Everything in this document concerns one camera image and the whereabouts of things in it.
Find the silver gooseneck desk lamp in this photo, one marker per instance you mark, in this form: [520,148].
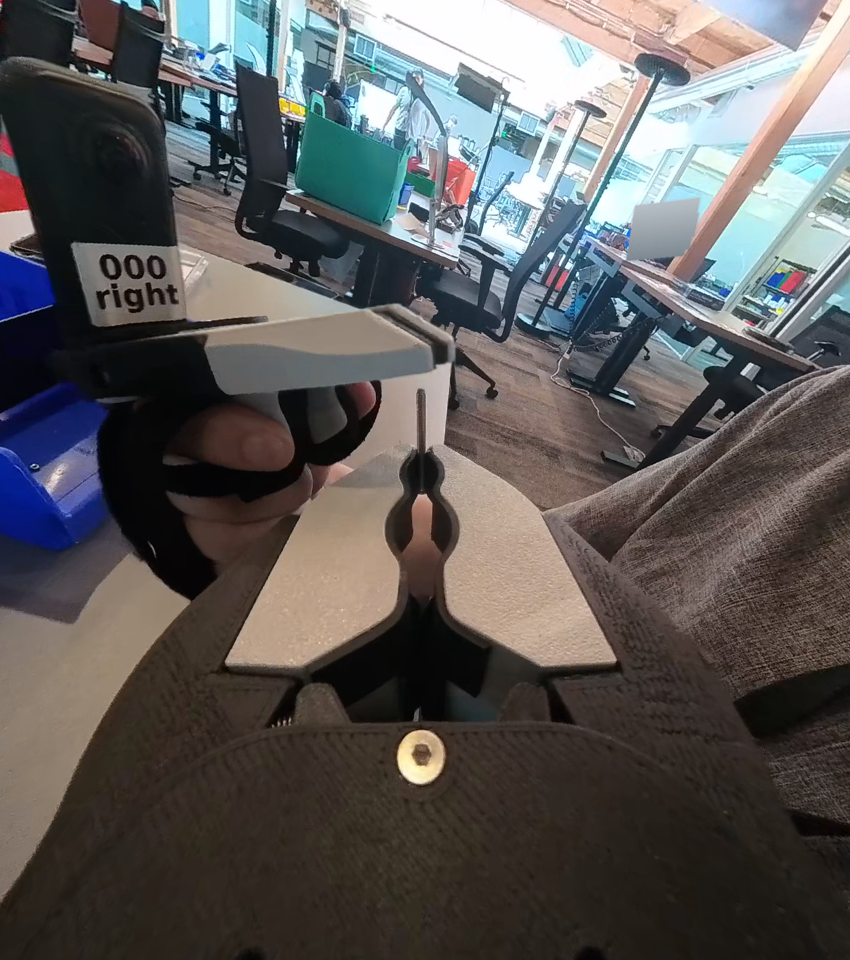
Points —
[436,150]

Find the blue divided plastic bin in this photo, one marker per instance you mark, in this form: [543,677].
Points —
[19,465]

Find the white power strip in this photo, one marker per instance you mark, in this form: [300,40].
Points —
[631,454]

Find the long metal bolt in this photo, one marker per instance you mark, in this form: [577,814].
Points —
[420,427]

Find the red basket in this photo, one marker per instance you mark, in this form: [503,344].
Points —
[461,180]

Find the shelf of coloured bins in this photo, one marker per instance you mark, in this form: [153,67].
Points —
[785,289]

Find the wooden post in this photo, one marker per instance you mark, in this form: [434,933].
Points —
[770,142]

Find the hanging black monitor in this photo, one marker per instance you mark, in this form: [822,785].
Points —
[477,86]

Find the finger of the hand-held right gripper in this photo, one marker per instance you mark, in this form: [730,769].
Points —
[320,352]
[440,345]

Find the wooden top desk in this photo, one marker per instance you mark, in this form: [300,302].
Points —
[695,307]
[395,232]

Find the green fabric bin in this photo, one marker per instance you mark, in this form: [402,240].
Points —
[350,169]

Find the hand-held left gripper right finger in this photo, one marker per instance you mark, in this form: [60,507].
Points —
[530,592]

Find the person's right hand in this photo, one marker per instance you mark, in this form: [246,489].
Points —
[244,446]

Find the orange blue-striped traffic cone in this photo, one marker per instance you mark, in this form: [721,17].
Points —
[10,176]

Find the black bin divider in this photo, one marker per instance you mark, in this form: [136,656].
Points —
[4,375]

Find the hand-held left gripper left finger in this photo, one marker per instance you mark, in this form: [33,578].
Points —
[320,592]

